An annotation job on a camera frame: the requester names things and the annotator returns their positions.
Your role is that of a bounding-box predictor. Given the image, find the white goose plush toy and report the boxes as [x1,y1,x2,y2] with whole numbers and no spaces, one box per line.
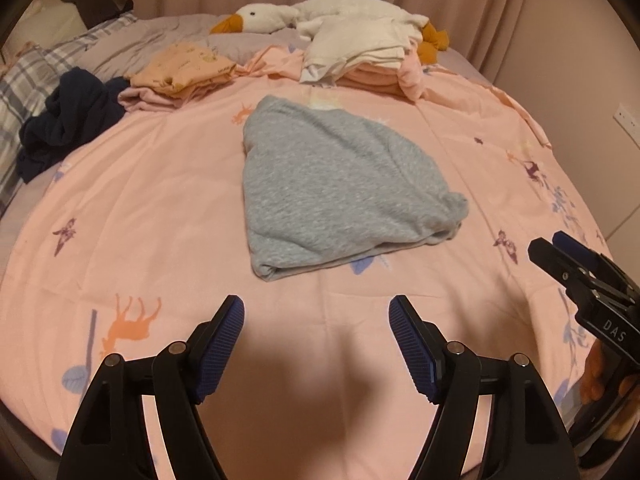
[209,0,451,66]

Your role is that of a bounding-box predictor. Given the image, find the grey knit sweater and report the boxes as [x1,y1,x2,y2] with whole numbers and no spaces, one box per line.
[242,95,470,283]

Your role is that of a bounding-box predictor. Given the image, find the person's right hand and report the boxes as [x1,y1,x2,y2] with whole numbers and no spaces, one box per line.
[582,342,609,404]

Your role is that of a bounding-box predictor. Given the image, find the navy crumpled garment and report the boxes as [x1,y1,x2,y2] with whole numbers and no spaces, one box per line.
[17,67,132,184]

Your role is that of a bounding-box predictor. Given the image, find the white wall socket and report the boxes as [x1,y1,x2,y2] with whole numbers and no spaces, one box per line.
[614,102,640,134]

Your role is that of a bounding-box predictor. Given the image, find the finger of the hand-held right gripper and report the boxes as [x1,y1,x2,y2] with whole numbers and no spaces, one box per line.
[551,231,632,292]
[529,237,602,307]

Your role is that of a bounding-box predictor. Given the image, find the pink animal print duvet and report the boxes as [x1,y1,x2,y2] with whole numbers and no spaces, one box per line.
[0,45,617,480]

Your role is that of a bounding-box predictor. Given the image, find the orange folded garment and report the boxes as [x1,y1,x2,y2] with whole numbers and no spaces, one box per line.
[129,42,237,99]

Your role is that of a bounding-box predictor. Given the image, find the dark brown garment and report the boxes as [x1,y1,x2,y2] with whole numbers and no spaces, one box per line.
[60,0,136,29]

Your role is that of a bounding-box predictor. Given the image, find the pale pink folded garment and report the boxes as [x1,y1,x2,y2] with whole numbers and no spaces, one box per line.
[117,85,202,114]

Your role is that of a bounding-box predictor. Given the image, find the cream folded garment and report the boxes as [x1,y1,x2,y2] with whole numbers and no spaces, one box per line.
[300,15,427,85]

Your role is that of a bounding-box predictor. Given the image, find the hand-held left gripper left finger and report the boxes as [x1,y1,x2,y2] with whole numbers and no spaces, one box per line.
[57,295,246,480]

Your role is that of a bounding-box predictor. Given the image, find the plaid pillow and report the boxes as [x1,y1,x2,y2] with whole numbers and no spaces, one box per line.
[0,12,139,211]

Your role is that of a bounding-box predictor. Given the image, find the pink folded clothes stack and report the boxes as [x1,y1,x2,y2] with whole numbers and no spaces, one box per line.
[342,54,427,104]

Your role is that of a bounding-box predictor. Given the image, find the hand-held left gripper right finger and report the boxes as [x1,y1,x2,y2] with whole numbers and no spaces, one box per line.
[388,295,581,480]

